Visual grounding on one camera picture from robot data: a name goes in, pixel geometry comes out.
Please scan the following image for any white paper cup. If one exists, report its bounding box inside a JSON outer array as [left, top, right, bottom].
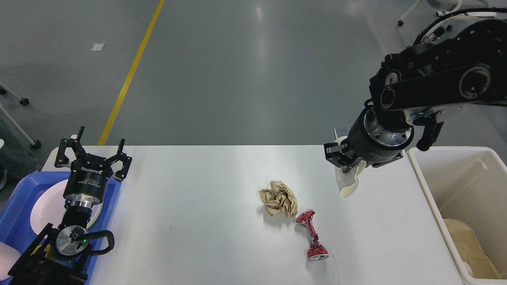
[[335, 160, 366, 199], [462, 261, 474, 277]]

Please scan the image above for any brown paper bag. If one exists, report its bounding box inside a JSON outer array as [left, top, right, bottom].
[[443, 218, 502, 279]]

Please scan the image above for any white cart frame left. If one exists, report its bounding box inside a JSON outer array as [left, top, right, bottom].
[[0, 82, 42, 149]]

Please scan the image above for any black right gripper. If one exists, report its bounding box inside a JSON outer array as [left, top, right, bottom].
[[324, 108, 414, 173]]

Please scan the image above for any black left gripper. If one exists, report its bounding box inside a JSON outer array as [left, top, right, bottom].
[[54, 126, 133, 203]]

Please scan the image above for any pink mug dark inside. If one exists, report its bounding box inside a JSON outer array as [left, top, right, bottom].
[[0, 242, 22, 281]]

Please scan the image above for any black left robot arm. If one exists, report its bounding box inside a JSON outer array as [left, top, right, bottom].
[[8, 126, 132, 285]]

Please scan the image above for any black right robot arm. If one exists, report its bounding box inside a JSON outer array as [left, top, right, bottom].
[[324, 7, 507, 173]]

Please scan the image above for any pink plate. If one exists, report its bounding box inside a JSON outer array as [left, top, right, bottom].
[[30, 179, 103, 235]]

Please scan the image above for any white office chair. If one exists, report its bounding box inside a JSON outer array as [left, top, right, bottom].
[[397, 0, 490, 27]]

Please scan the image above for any person in jeans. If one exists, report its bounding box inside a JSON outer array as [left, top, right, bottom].
[[0, 115, 40, 189]]

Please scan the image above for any clear floor plate left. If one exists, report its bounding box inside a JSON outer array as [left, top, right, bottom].
[[334, 127, 350, 141]]

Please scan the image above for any crushed red can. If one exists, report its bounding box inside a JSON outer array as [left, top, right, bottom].
[[295, 209, 329, 262]]

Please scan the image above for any cream plastic bin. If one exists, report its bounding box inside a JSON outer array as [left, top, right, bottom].
[[407, 146, 507, 285]]

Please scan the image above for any light green plate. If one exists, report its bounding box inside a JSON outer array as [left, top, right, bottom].
[[86, 203, 104, 229]]

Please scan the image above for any blue plastic tray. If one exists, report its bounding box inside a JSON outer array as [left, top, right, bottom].
[[0, 171, 122, 285]]

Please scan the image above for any brown paper ball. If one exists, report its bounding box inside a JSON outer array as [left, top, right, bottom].
[[258, 181, 298, 218]]

